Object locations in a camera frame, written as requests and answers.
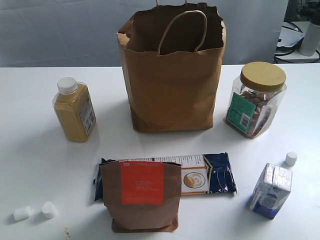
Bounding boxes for white marshmallow left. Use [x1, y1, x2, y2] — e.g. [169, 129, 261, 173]
[13, 205, 32, 222]

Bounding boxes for black cables in background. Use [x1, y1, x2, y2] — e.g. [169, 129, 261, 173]
[273, 20, 320, 64]

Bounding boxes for clear jar yellow lid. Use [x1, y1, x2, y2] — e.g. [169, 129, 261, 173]
[225, 61, 287, 139]

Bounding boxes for yellow grain plastic bottle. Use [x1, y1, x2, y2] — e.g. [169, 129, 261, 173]
[52, 77, 96, 143]

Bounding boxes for small white bottle cap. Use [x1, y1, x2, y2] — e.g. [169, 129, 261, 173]
[284, 151, 298, 167]

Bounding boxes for navy blue flat packet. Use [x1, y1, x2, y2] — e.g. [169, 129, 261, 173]
[91, 152, 238, 203]

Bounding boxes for brown pouch orange label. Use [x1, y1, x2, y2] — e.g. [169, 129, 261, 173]
[99, 160, 182, 233]

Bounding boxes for white cylinder in background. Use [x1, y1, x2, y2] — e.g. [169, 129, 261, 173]
[299, 22, 320, 56]

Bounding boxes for brown paper shopping bag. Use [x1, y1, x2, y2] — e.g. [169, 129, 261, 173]
[116, 2, 227, 133]

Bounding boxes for blue white carton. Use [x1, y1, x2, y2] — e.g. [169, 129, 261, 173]
[249, 163, 293, 220]

